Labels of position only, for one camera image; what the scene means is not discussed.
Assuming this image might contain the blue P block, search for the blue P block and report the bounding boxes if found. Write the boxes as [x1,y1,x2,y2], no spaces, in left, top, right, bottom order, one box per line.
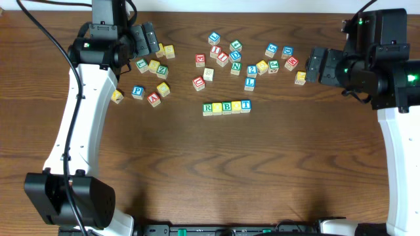
[131,86,144,100]

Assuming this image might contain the yellow k block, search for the yellow k block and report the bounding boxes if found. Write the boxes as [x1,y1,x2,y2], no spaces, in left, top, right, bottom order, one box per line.
[295,71,306,85]
[111,89,124,104]

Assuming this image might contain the green N block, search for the green N block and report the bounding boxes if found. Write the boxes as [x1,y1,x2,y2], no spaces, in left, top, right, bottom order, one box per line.
[230,62,242,75]

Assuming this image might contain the yellow G block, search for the yellow G block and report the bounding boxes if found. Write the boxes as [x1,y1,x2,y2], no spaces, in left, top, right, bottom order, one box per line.
[256,60,269,75]

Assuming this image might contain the yellow W block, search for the yellow W block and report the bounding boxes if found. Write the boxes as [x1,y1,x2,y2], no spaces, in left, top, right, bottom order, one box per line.
[156,43,165,58]

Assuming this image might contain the blue D block right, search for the blue D block right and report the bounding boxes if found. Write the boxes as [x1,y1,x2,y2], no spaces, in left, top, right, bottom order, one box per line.
[281,46,294,60]

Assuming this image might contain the red A block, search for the red A block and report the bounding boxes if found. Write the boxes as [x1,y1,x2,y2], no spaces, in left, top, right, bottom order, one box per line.
[147,92,161,108]

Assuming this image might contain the yellow K block left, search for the yellow K block left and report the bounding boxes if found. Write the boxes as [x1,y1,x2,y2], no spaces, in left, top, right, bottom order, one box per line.
[111,89,124,104]

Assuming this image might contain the red U block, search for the red U block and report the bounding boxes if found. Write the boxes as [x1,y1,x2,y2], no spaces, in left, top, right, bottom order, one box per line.
[192,76,205,91]

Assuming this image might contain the green B block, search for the green B block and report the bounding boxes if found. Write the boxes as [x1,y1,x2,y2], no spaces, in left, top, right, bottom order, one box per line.
[222,102,232,115]

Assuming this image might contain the yellow S block lower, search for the yellow S block lower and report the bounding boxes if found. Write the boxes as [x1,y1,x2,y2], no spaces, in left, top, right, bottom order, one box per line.
[148,60,160,73]

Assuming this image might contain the yellow O block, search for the yellow O block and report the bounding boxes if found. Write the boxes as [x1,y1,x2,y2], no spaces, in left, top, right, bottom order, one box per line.
[212,102,222,115]
[231,101,242,113]

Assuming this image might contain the yellow K block right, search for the yellow K block right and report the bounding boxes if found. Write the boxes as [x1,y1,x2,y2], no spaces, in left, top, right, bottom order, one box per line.
[295,71,306,85]

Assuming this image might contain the red I block upper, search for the red I block upper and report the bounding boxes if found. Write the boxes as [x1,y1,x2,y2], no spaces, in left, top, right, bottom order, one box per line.
[209,45,222,58]

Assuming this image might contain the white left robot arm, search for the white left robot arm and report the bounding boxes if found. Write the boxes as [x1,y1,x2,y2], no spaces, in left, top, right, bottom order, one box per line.
[24,0,159,235]

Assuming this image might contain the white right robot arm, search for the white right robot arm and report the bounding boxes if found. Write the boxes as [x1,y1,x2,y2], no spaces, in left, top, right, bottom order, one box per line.
[305,7,419,235]

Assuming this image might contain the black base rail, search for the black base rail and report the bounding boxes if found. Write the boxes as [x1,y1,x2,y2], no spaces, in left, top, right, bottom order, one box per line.
[58,217,388,236]

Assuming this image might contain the green 7 block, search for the green 7 block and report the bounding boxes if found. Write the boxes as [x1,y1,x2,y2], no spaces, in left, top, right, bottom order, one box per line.
[136,58,149,73]

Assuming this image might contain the blue L block top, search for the blue L block top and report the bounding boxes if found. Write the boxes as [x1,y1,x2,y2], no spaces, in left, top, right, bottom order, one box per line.
[208,31,221,45]

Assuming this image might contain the yellow s block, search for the yellow s block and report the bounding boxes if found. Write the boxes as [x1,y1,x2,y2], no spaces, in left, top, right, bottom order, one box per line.
[164,45,175,59]
[148,60,160,73]

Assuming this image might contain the green Z block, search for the green Z block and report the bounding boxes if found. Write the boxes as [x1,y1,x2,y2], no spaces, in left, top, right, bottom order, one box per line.
[156,65,169,79]

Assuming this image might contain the blue 5 block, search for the blue 5 block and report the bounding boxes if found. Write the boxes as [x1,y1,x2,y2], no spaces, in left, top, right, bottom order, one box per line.
[264,43,278,58]

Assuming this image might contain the green J block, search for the green J block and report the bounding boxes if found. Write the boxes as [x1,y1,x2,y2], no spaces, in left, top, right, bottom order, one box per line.
[268,60,280,73]

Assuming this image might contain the green 4 block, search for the green 4 block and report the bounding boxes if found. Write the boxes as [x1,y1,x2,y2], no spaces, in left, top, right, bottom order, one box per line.
[230,39,243,52]

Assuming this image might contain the blue T block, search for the blue T block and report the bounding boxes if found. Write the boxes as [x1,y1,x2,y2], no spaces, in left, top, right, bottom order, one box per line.
[241,100,252,113]

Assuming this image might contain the yellow S block top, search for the yellow S block top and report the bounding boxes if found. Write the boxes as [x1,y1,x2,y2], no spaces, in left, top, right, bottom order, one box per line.
[164,45,175,59]

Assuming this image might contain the blue L block lower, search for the blue L block lower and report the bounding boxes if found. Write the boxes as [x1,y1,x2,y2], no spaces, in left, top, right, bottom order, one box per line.
[244,77,256,91]

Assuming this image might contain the blue 2 block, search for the blue 2 block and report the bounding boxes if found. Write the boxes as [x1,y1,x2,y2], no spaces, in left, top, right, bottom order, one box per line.
[247,65,258,78]

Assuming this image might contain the yellow C block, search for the yellow C block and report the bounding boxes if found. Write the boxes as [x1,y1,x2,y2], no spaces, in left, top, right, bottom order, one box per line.
[157,82,171,97]

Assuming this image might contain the blue l block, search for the blue l block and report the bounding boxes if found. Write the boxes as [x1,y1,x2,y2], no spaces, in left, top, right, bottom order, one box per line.
[244,77,256,91]
[208,31,221,45]

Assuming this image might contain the green R block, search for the green R block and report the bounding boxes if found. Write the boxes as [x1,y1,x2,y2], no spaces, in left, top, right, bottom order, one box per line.
[202,103,213,116]

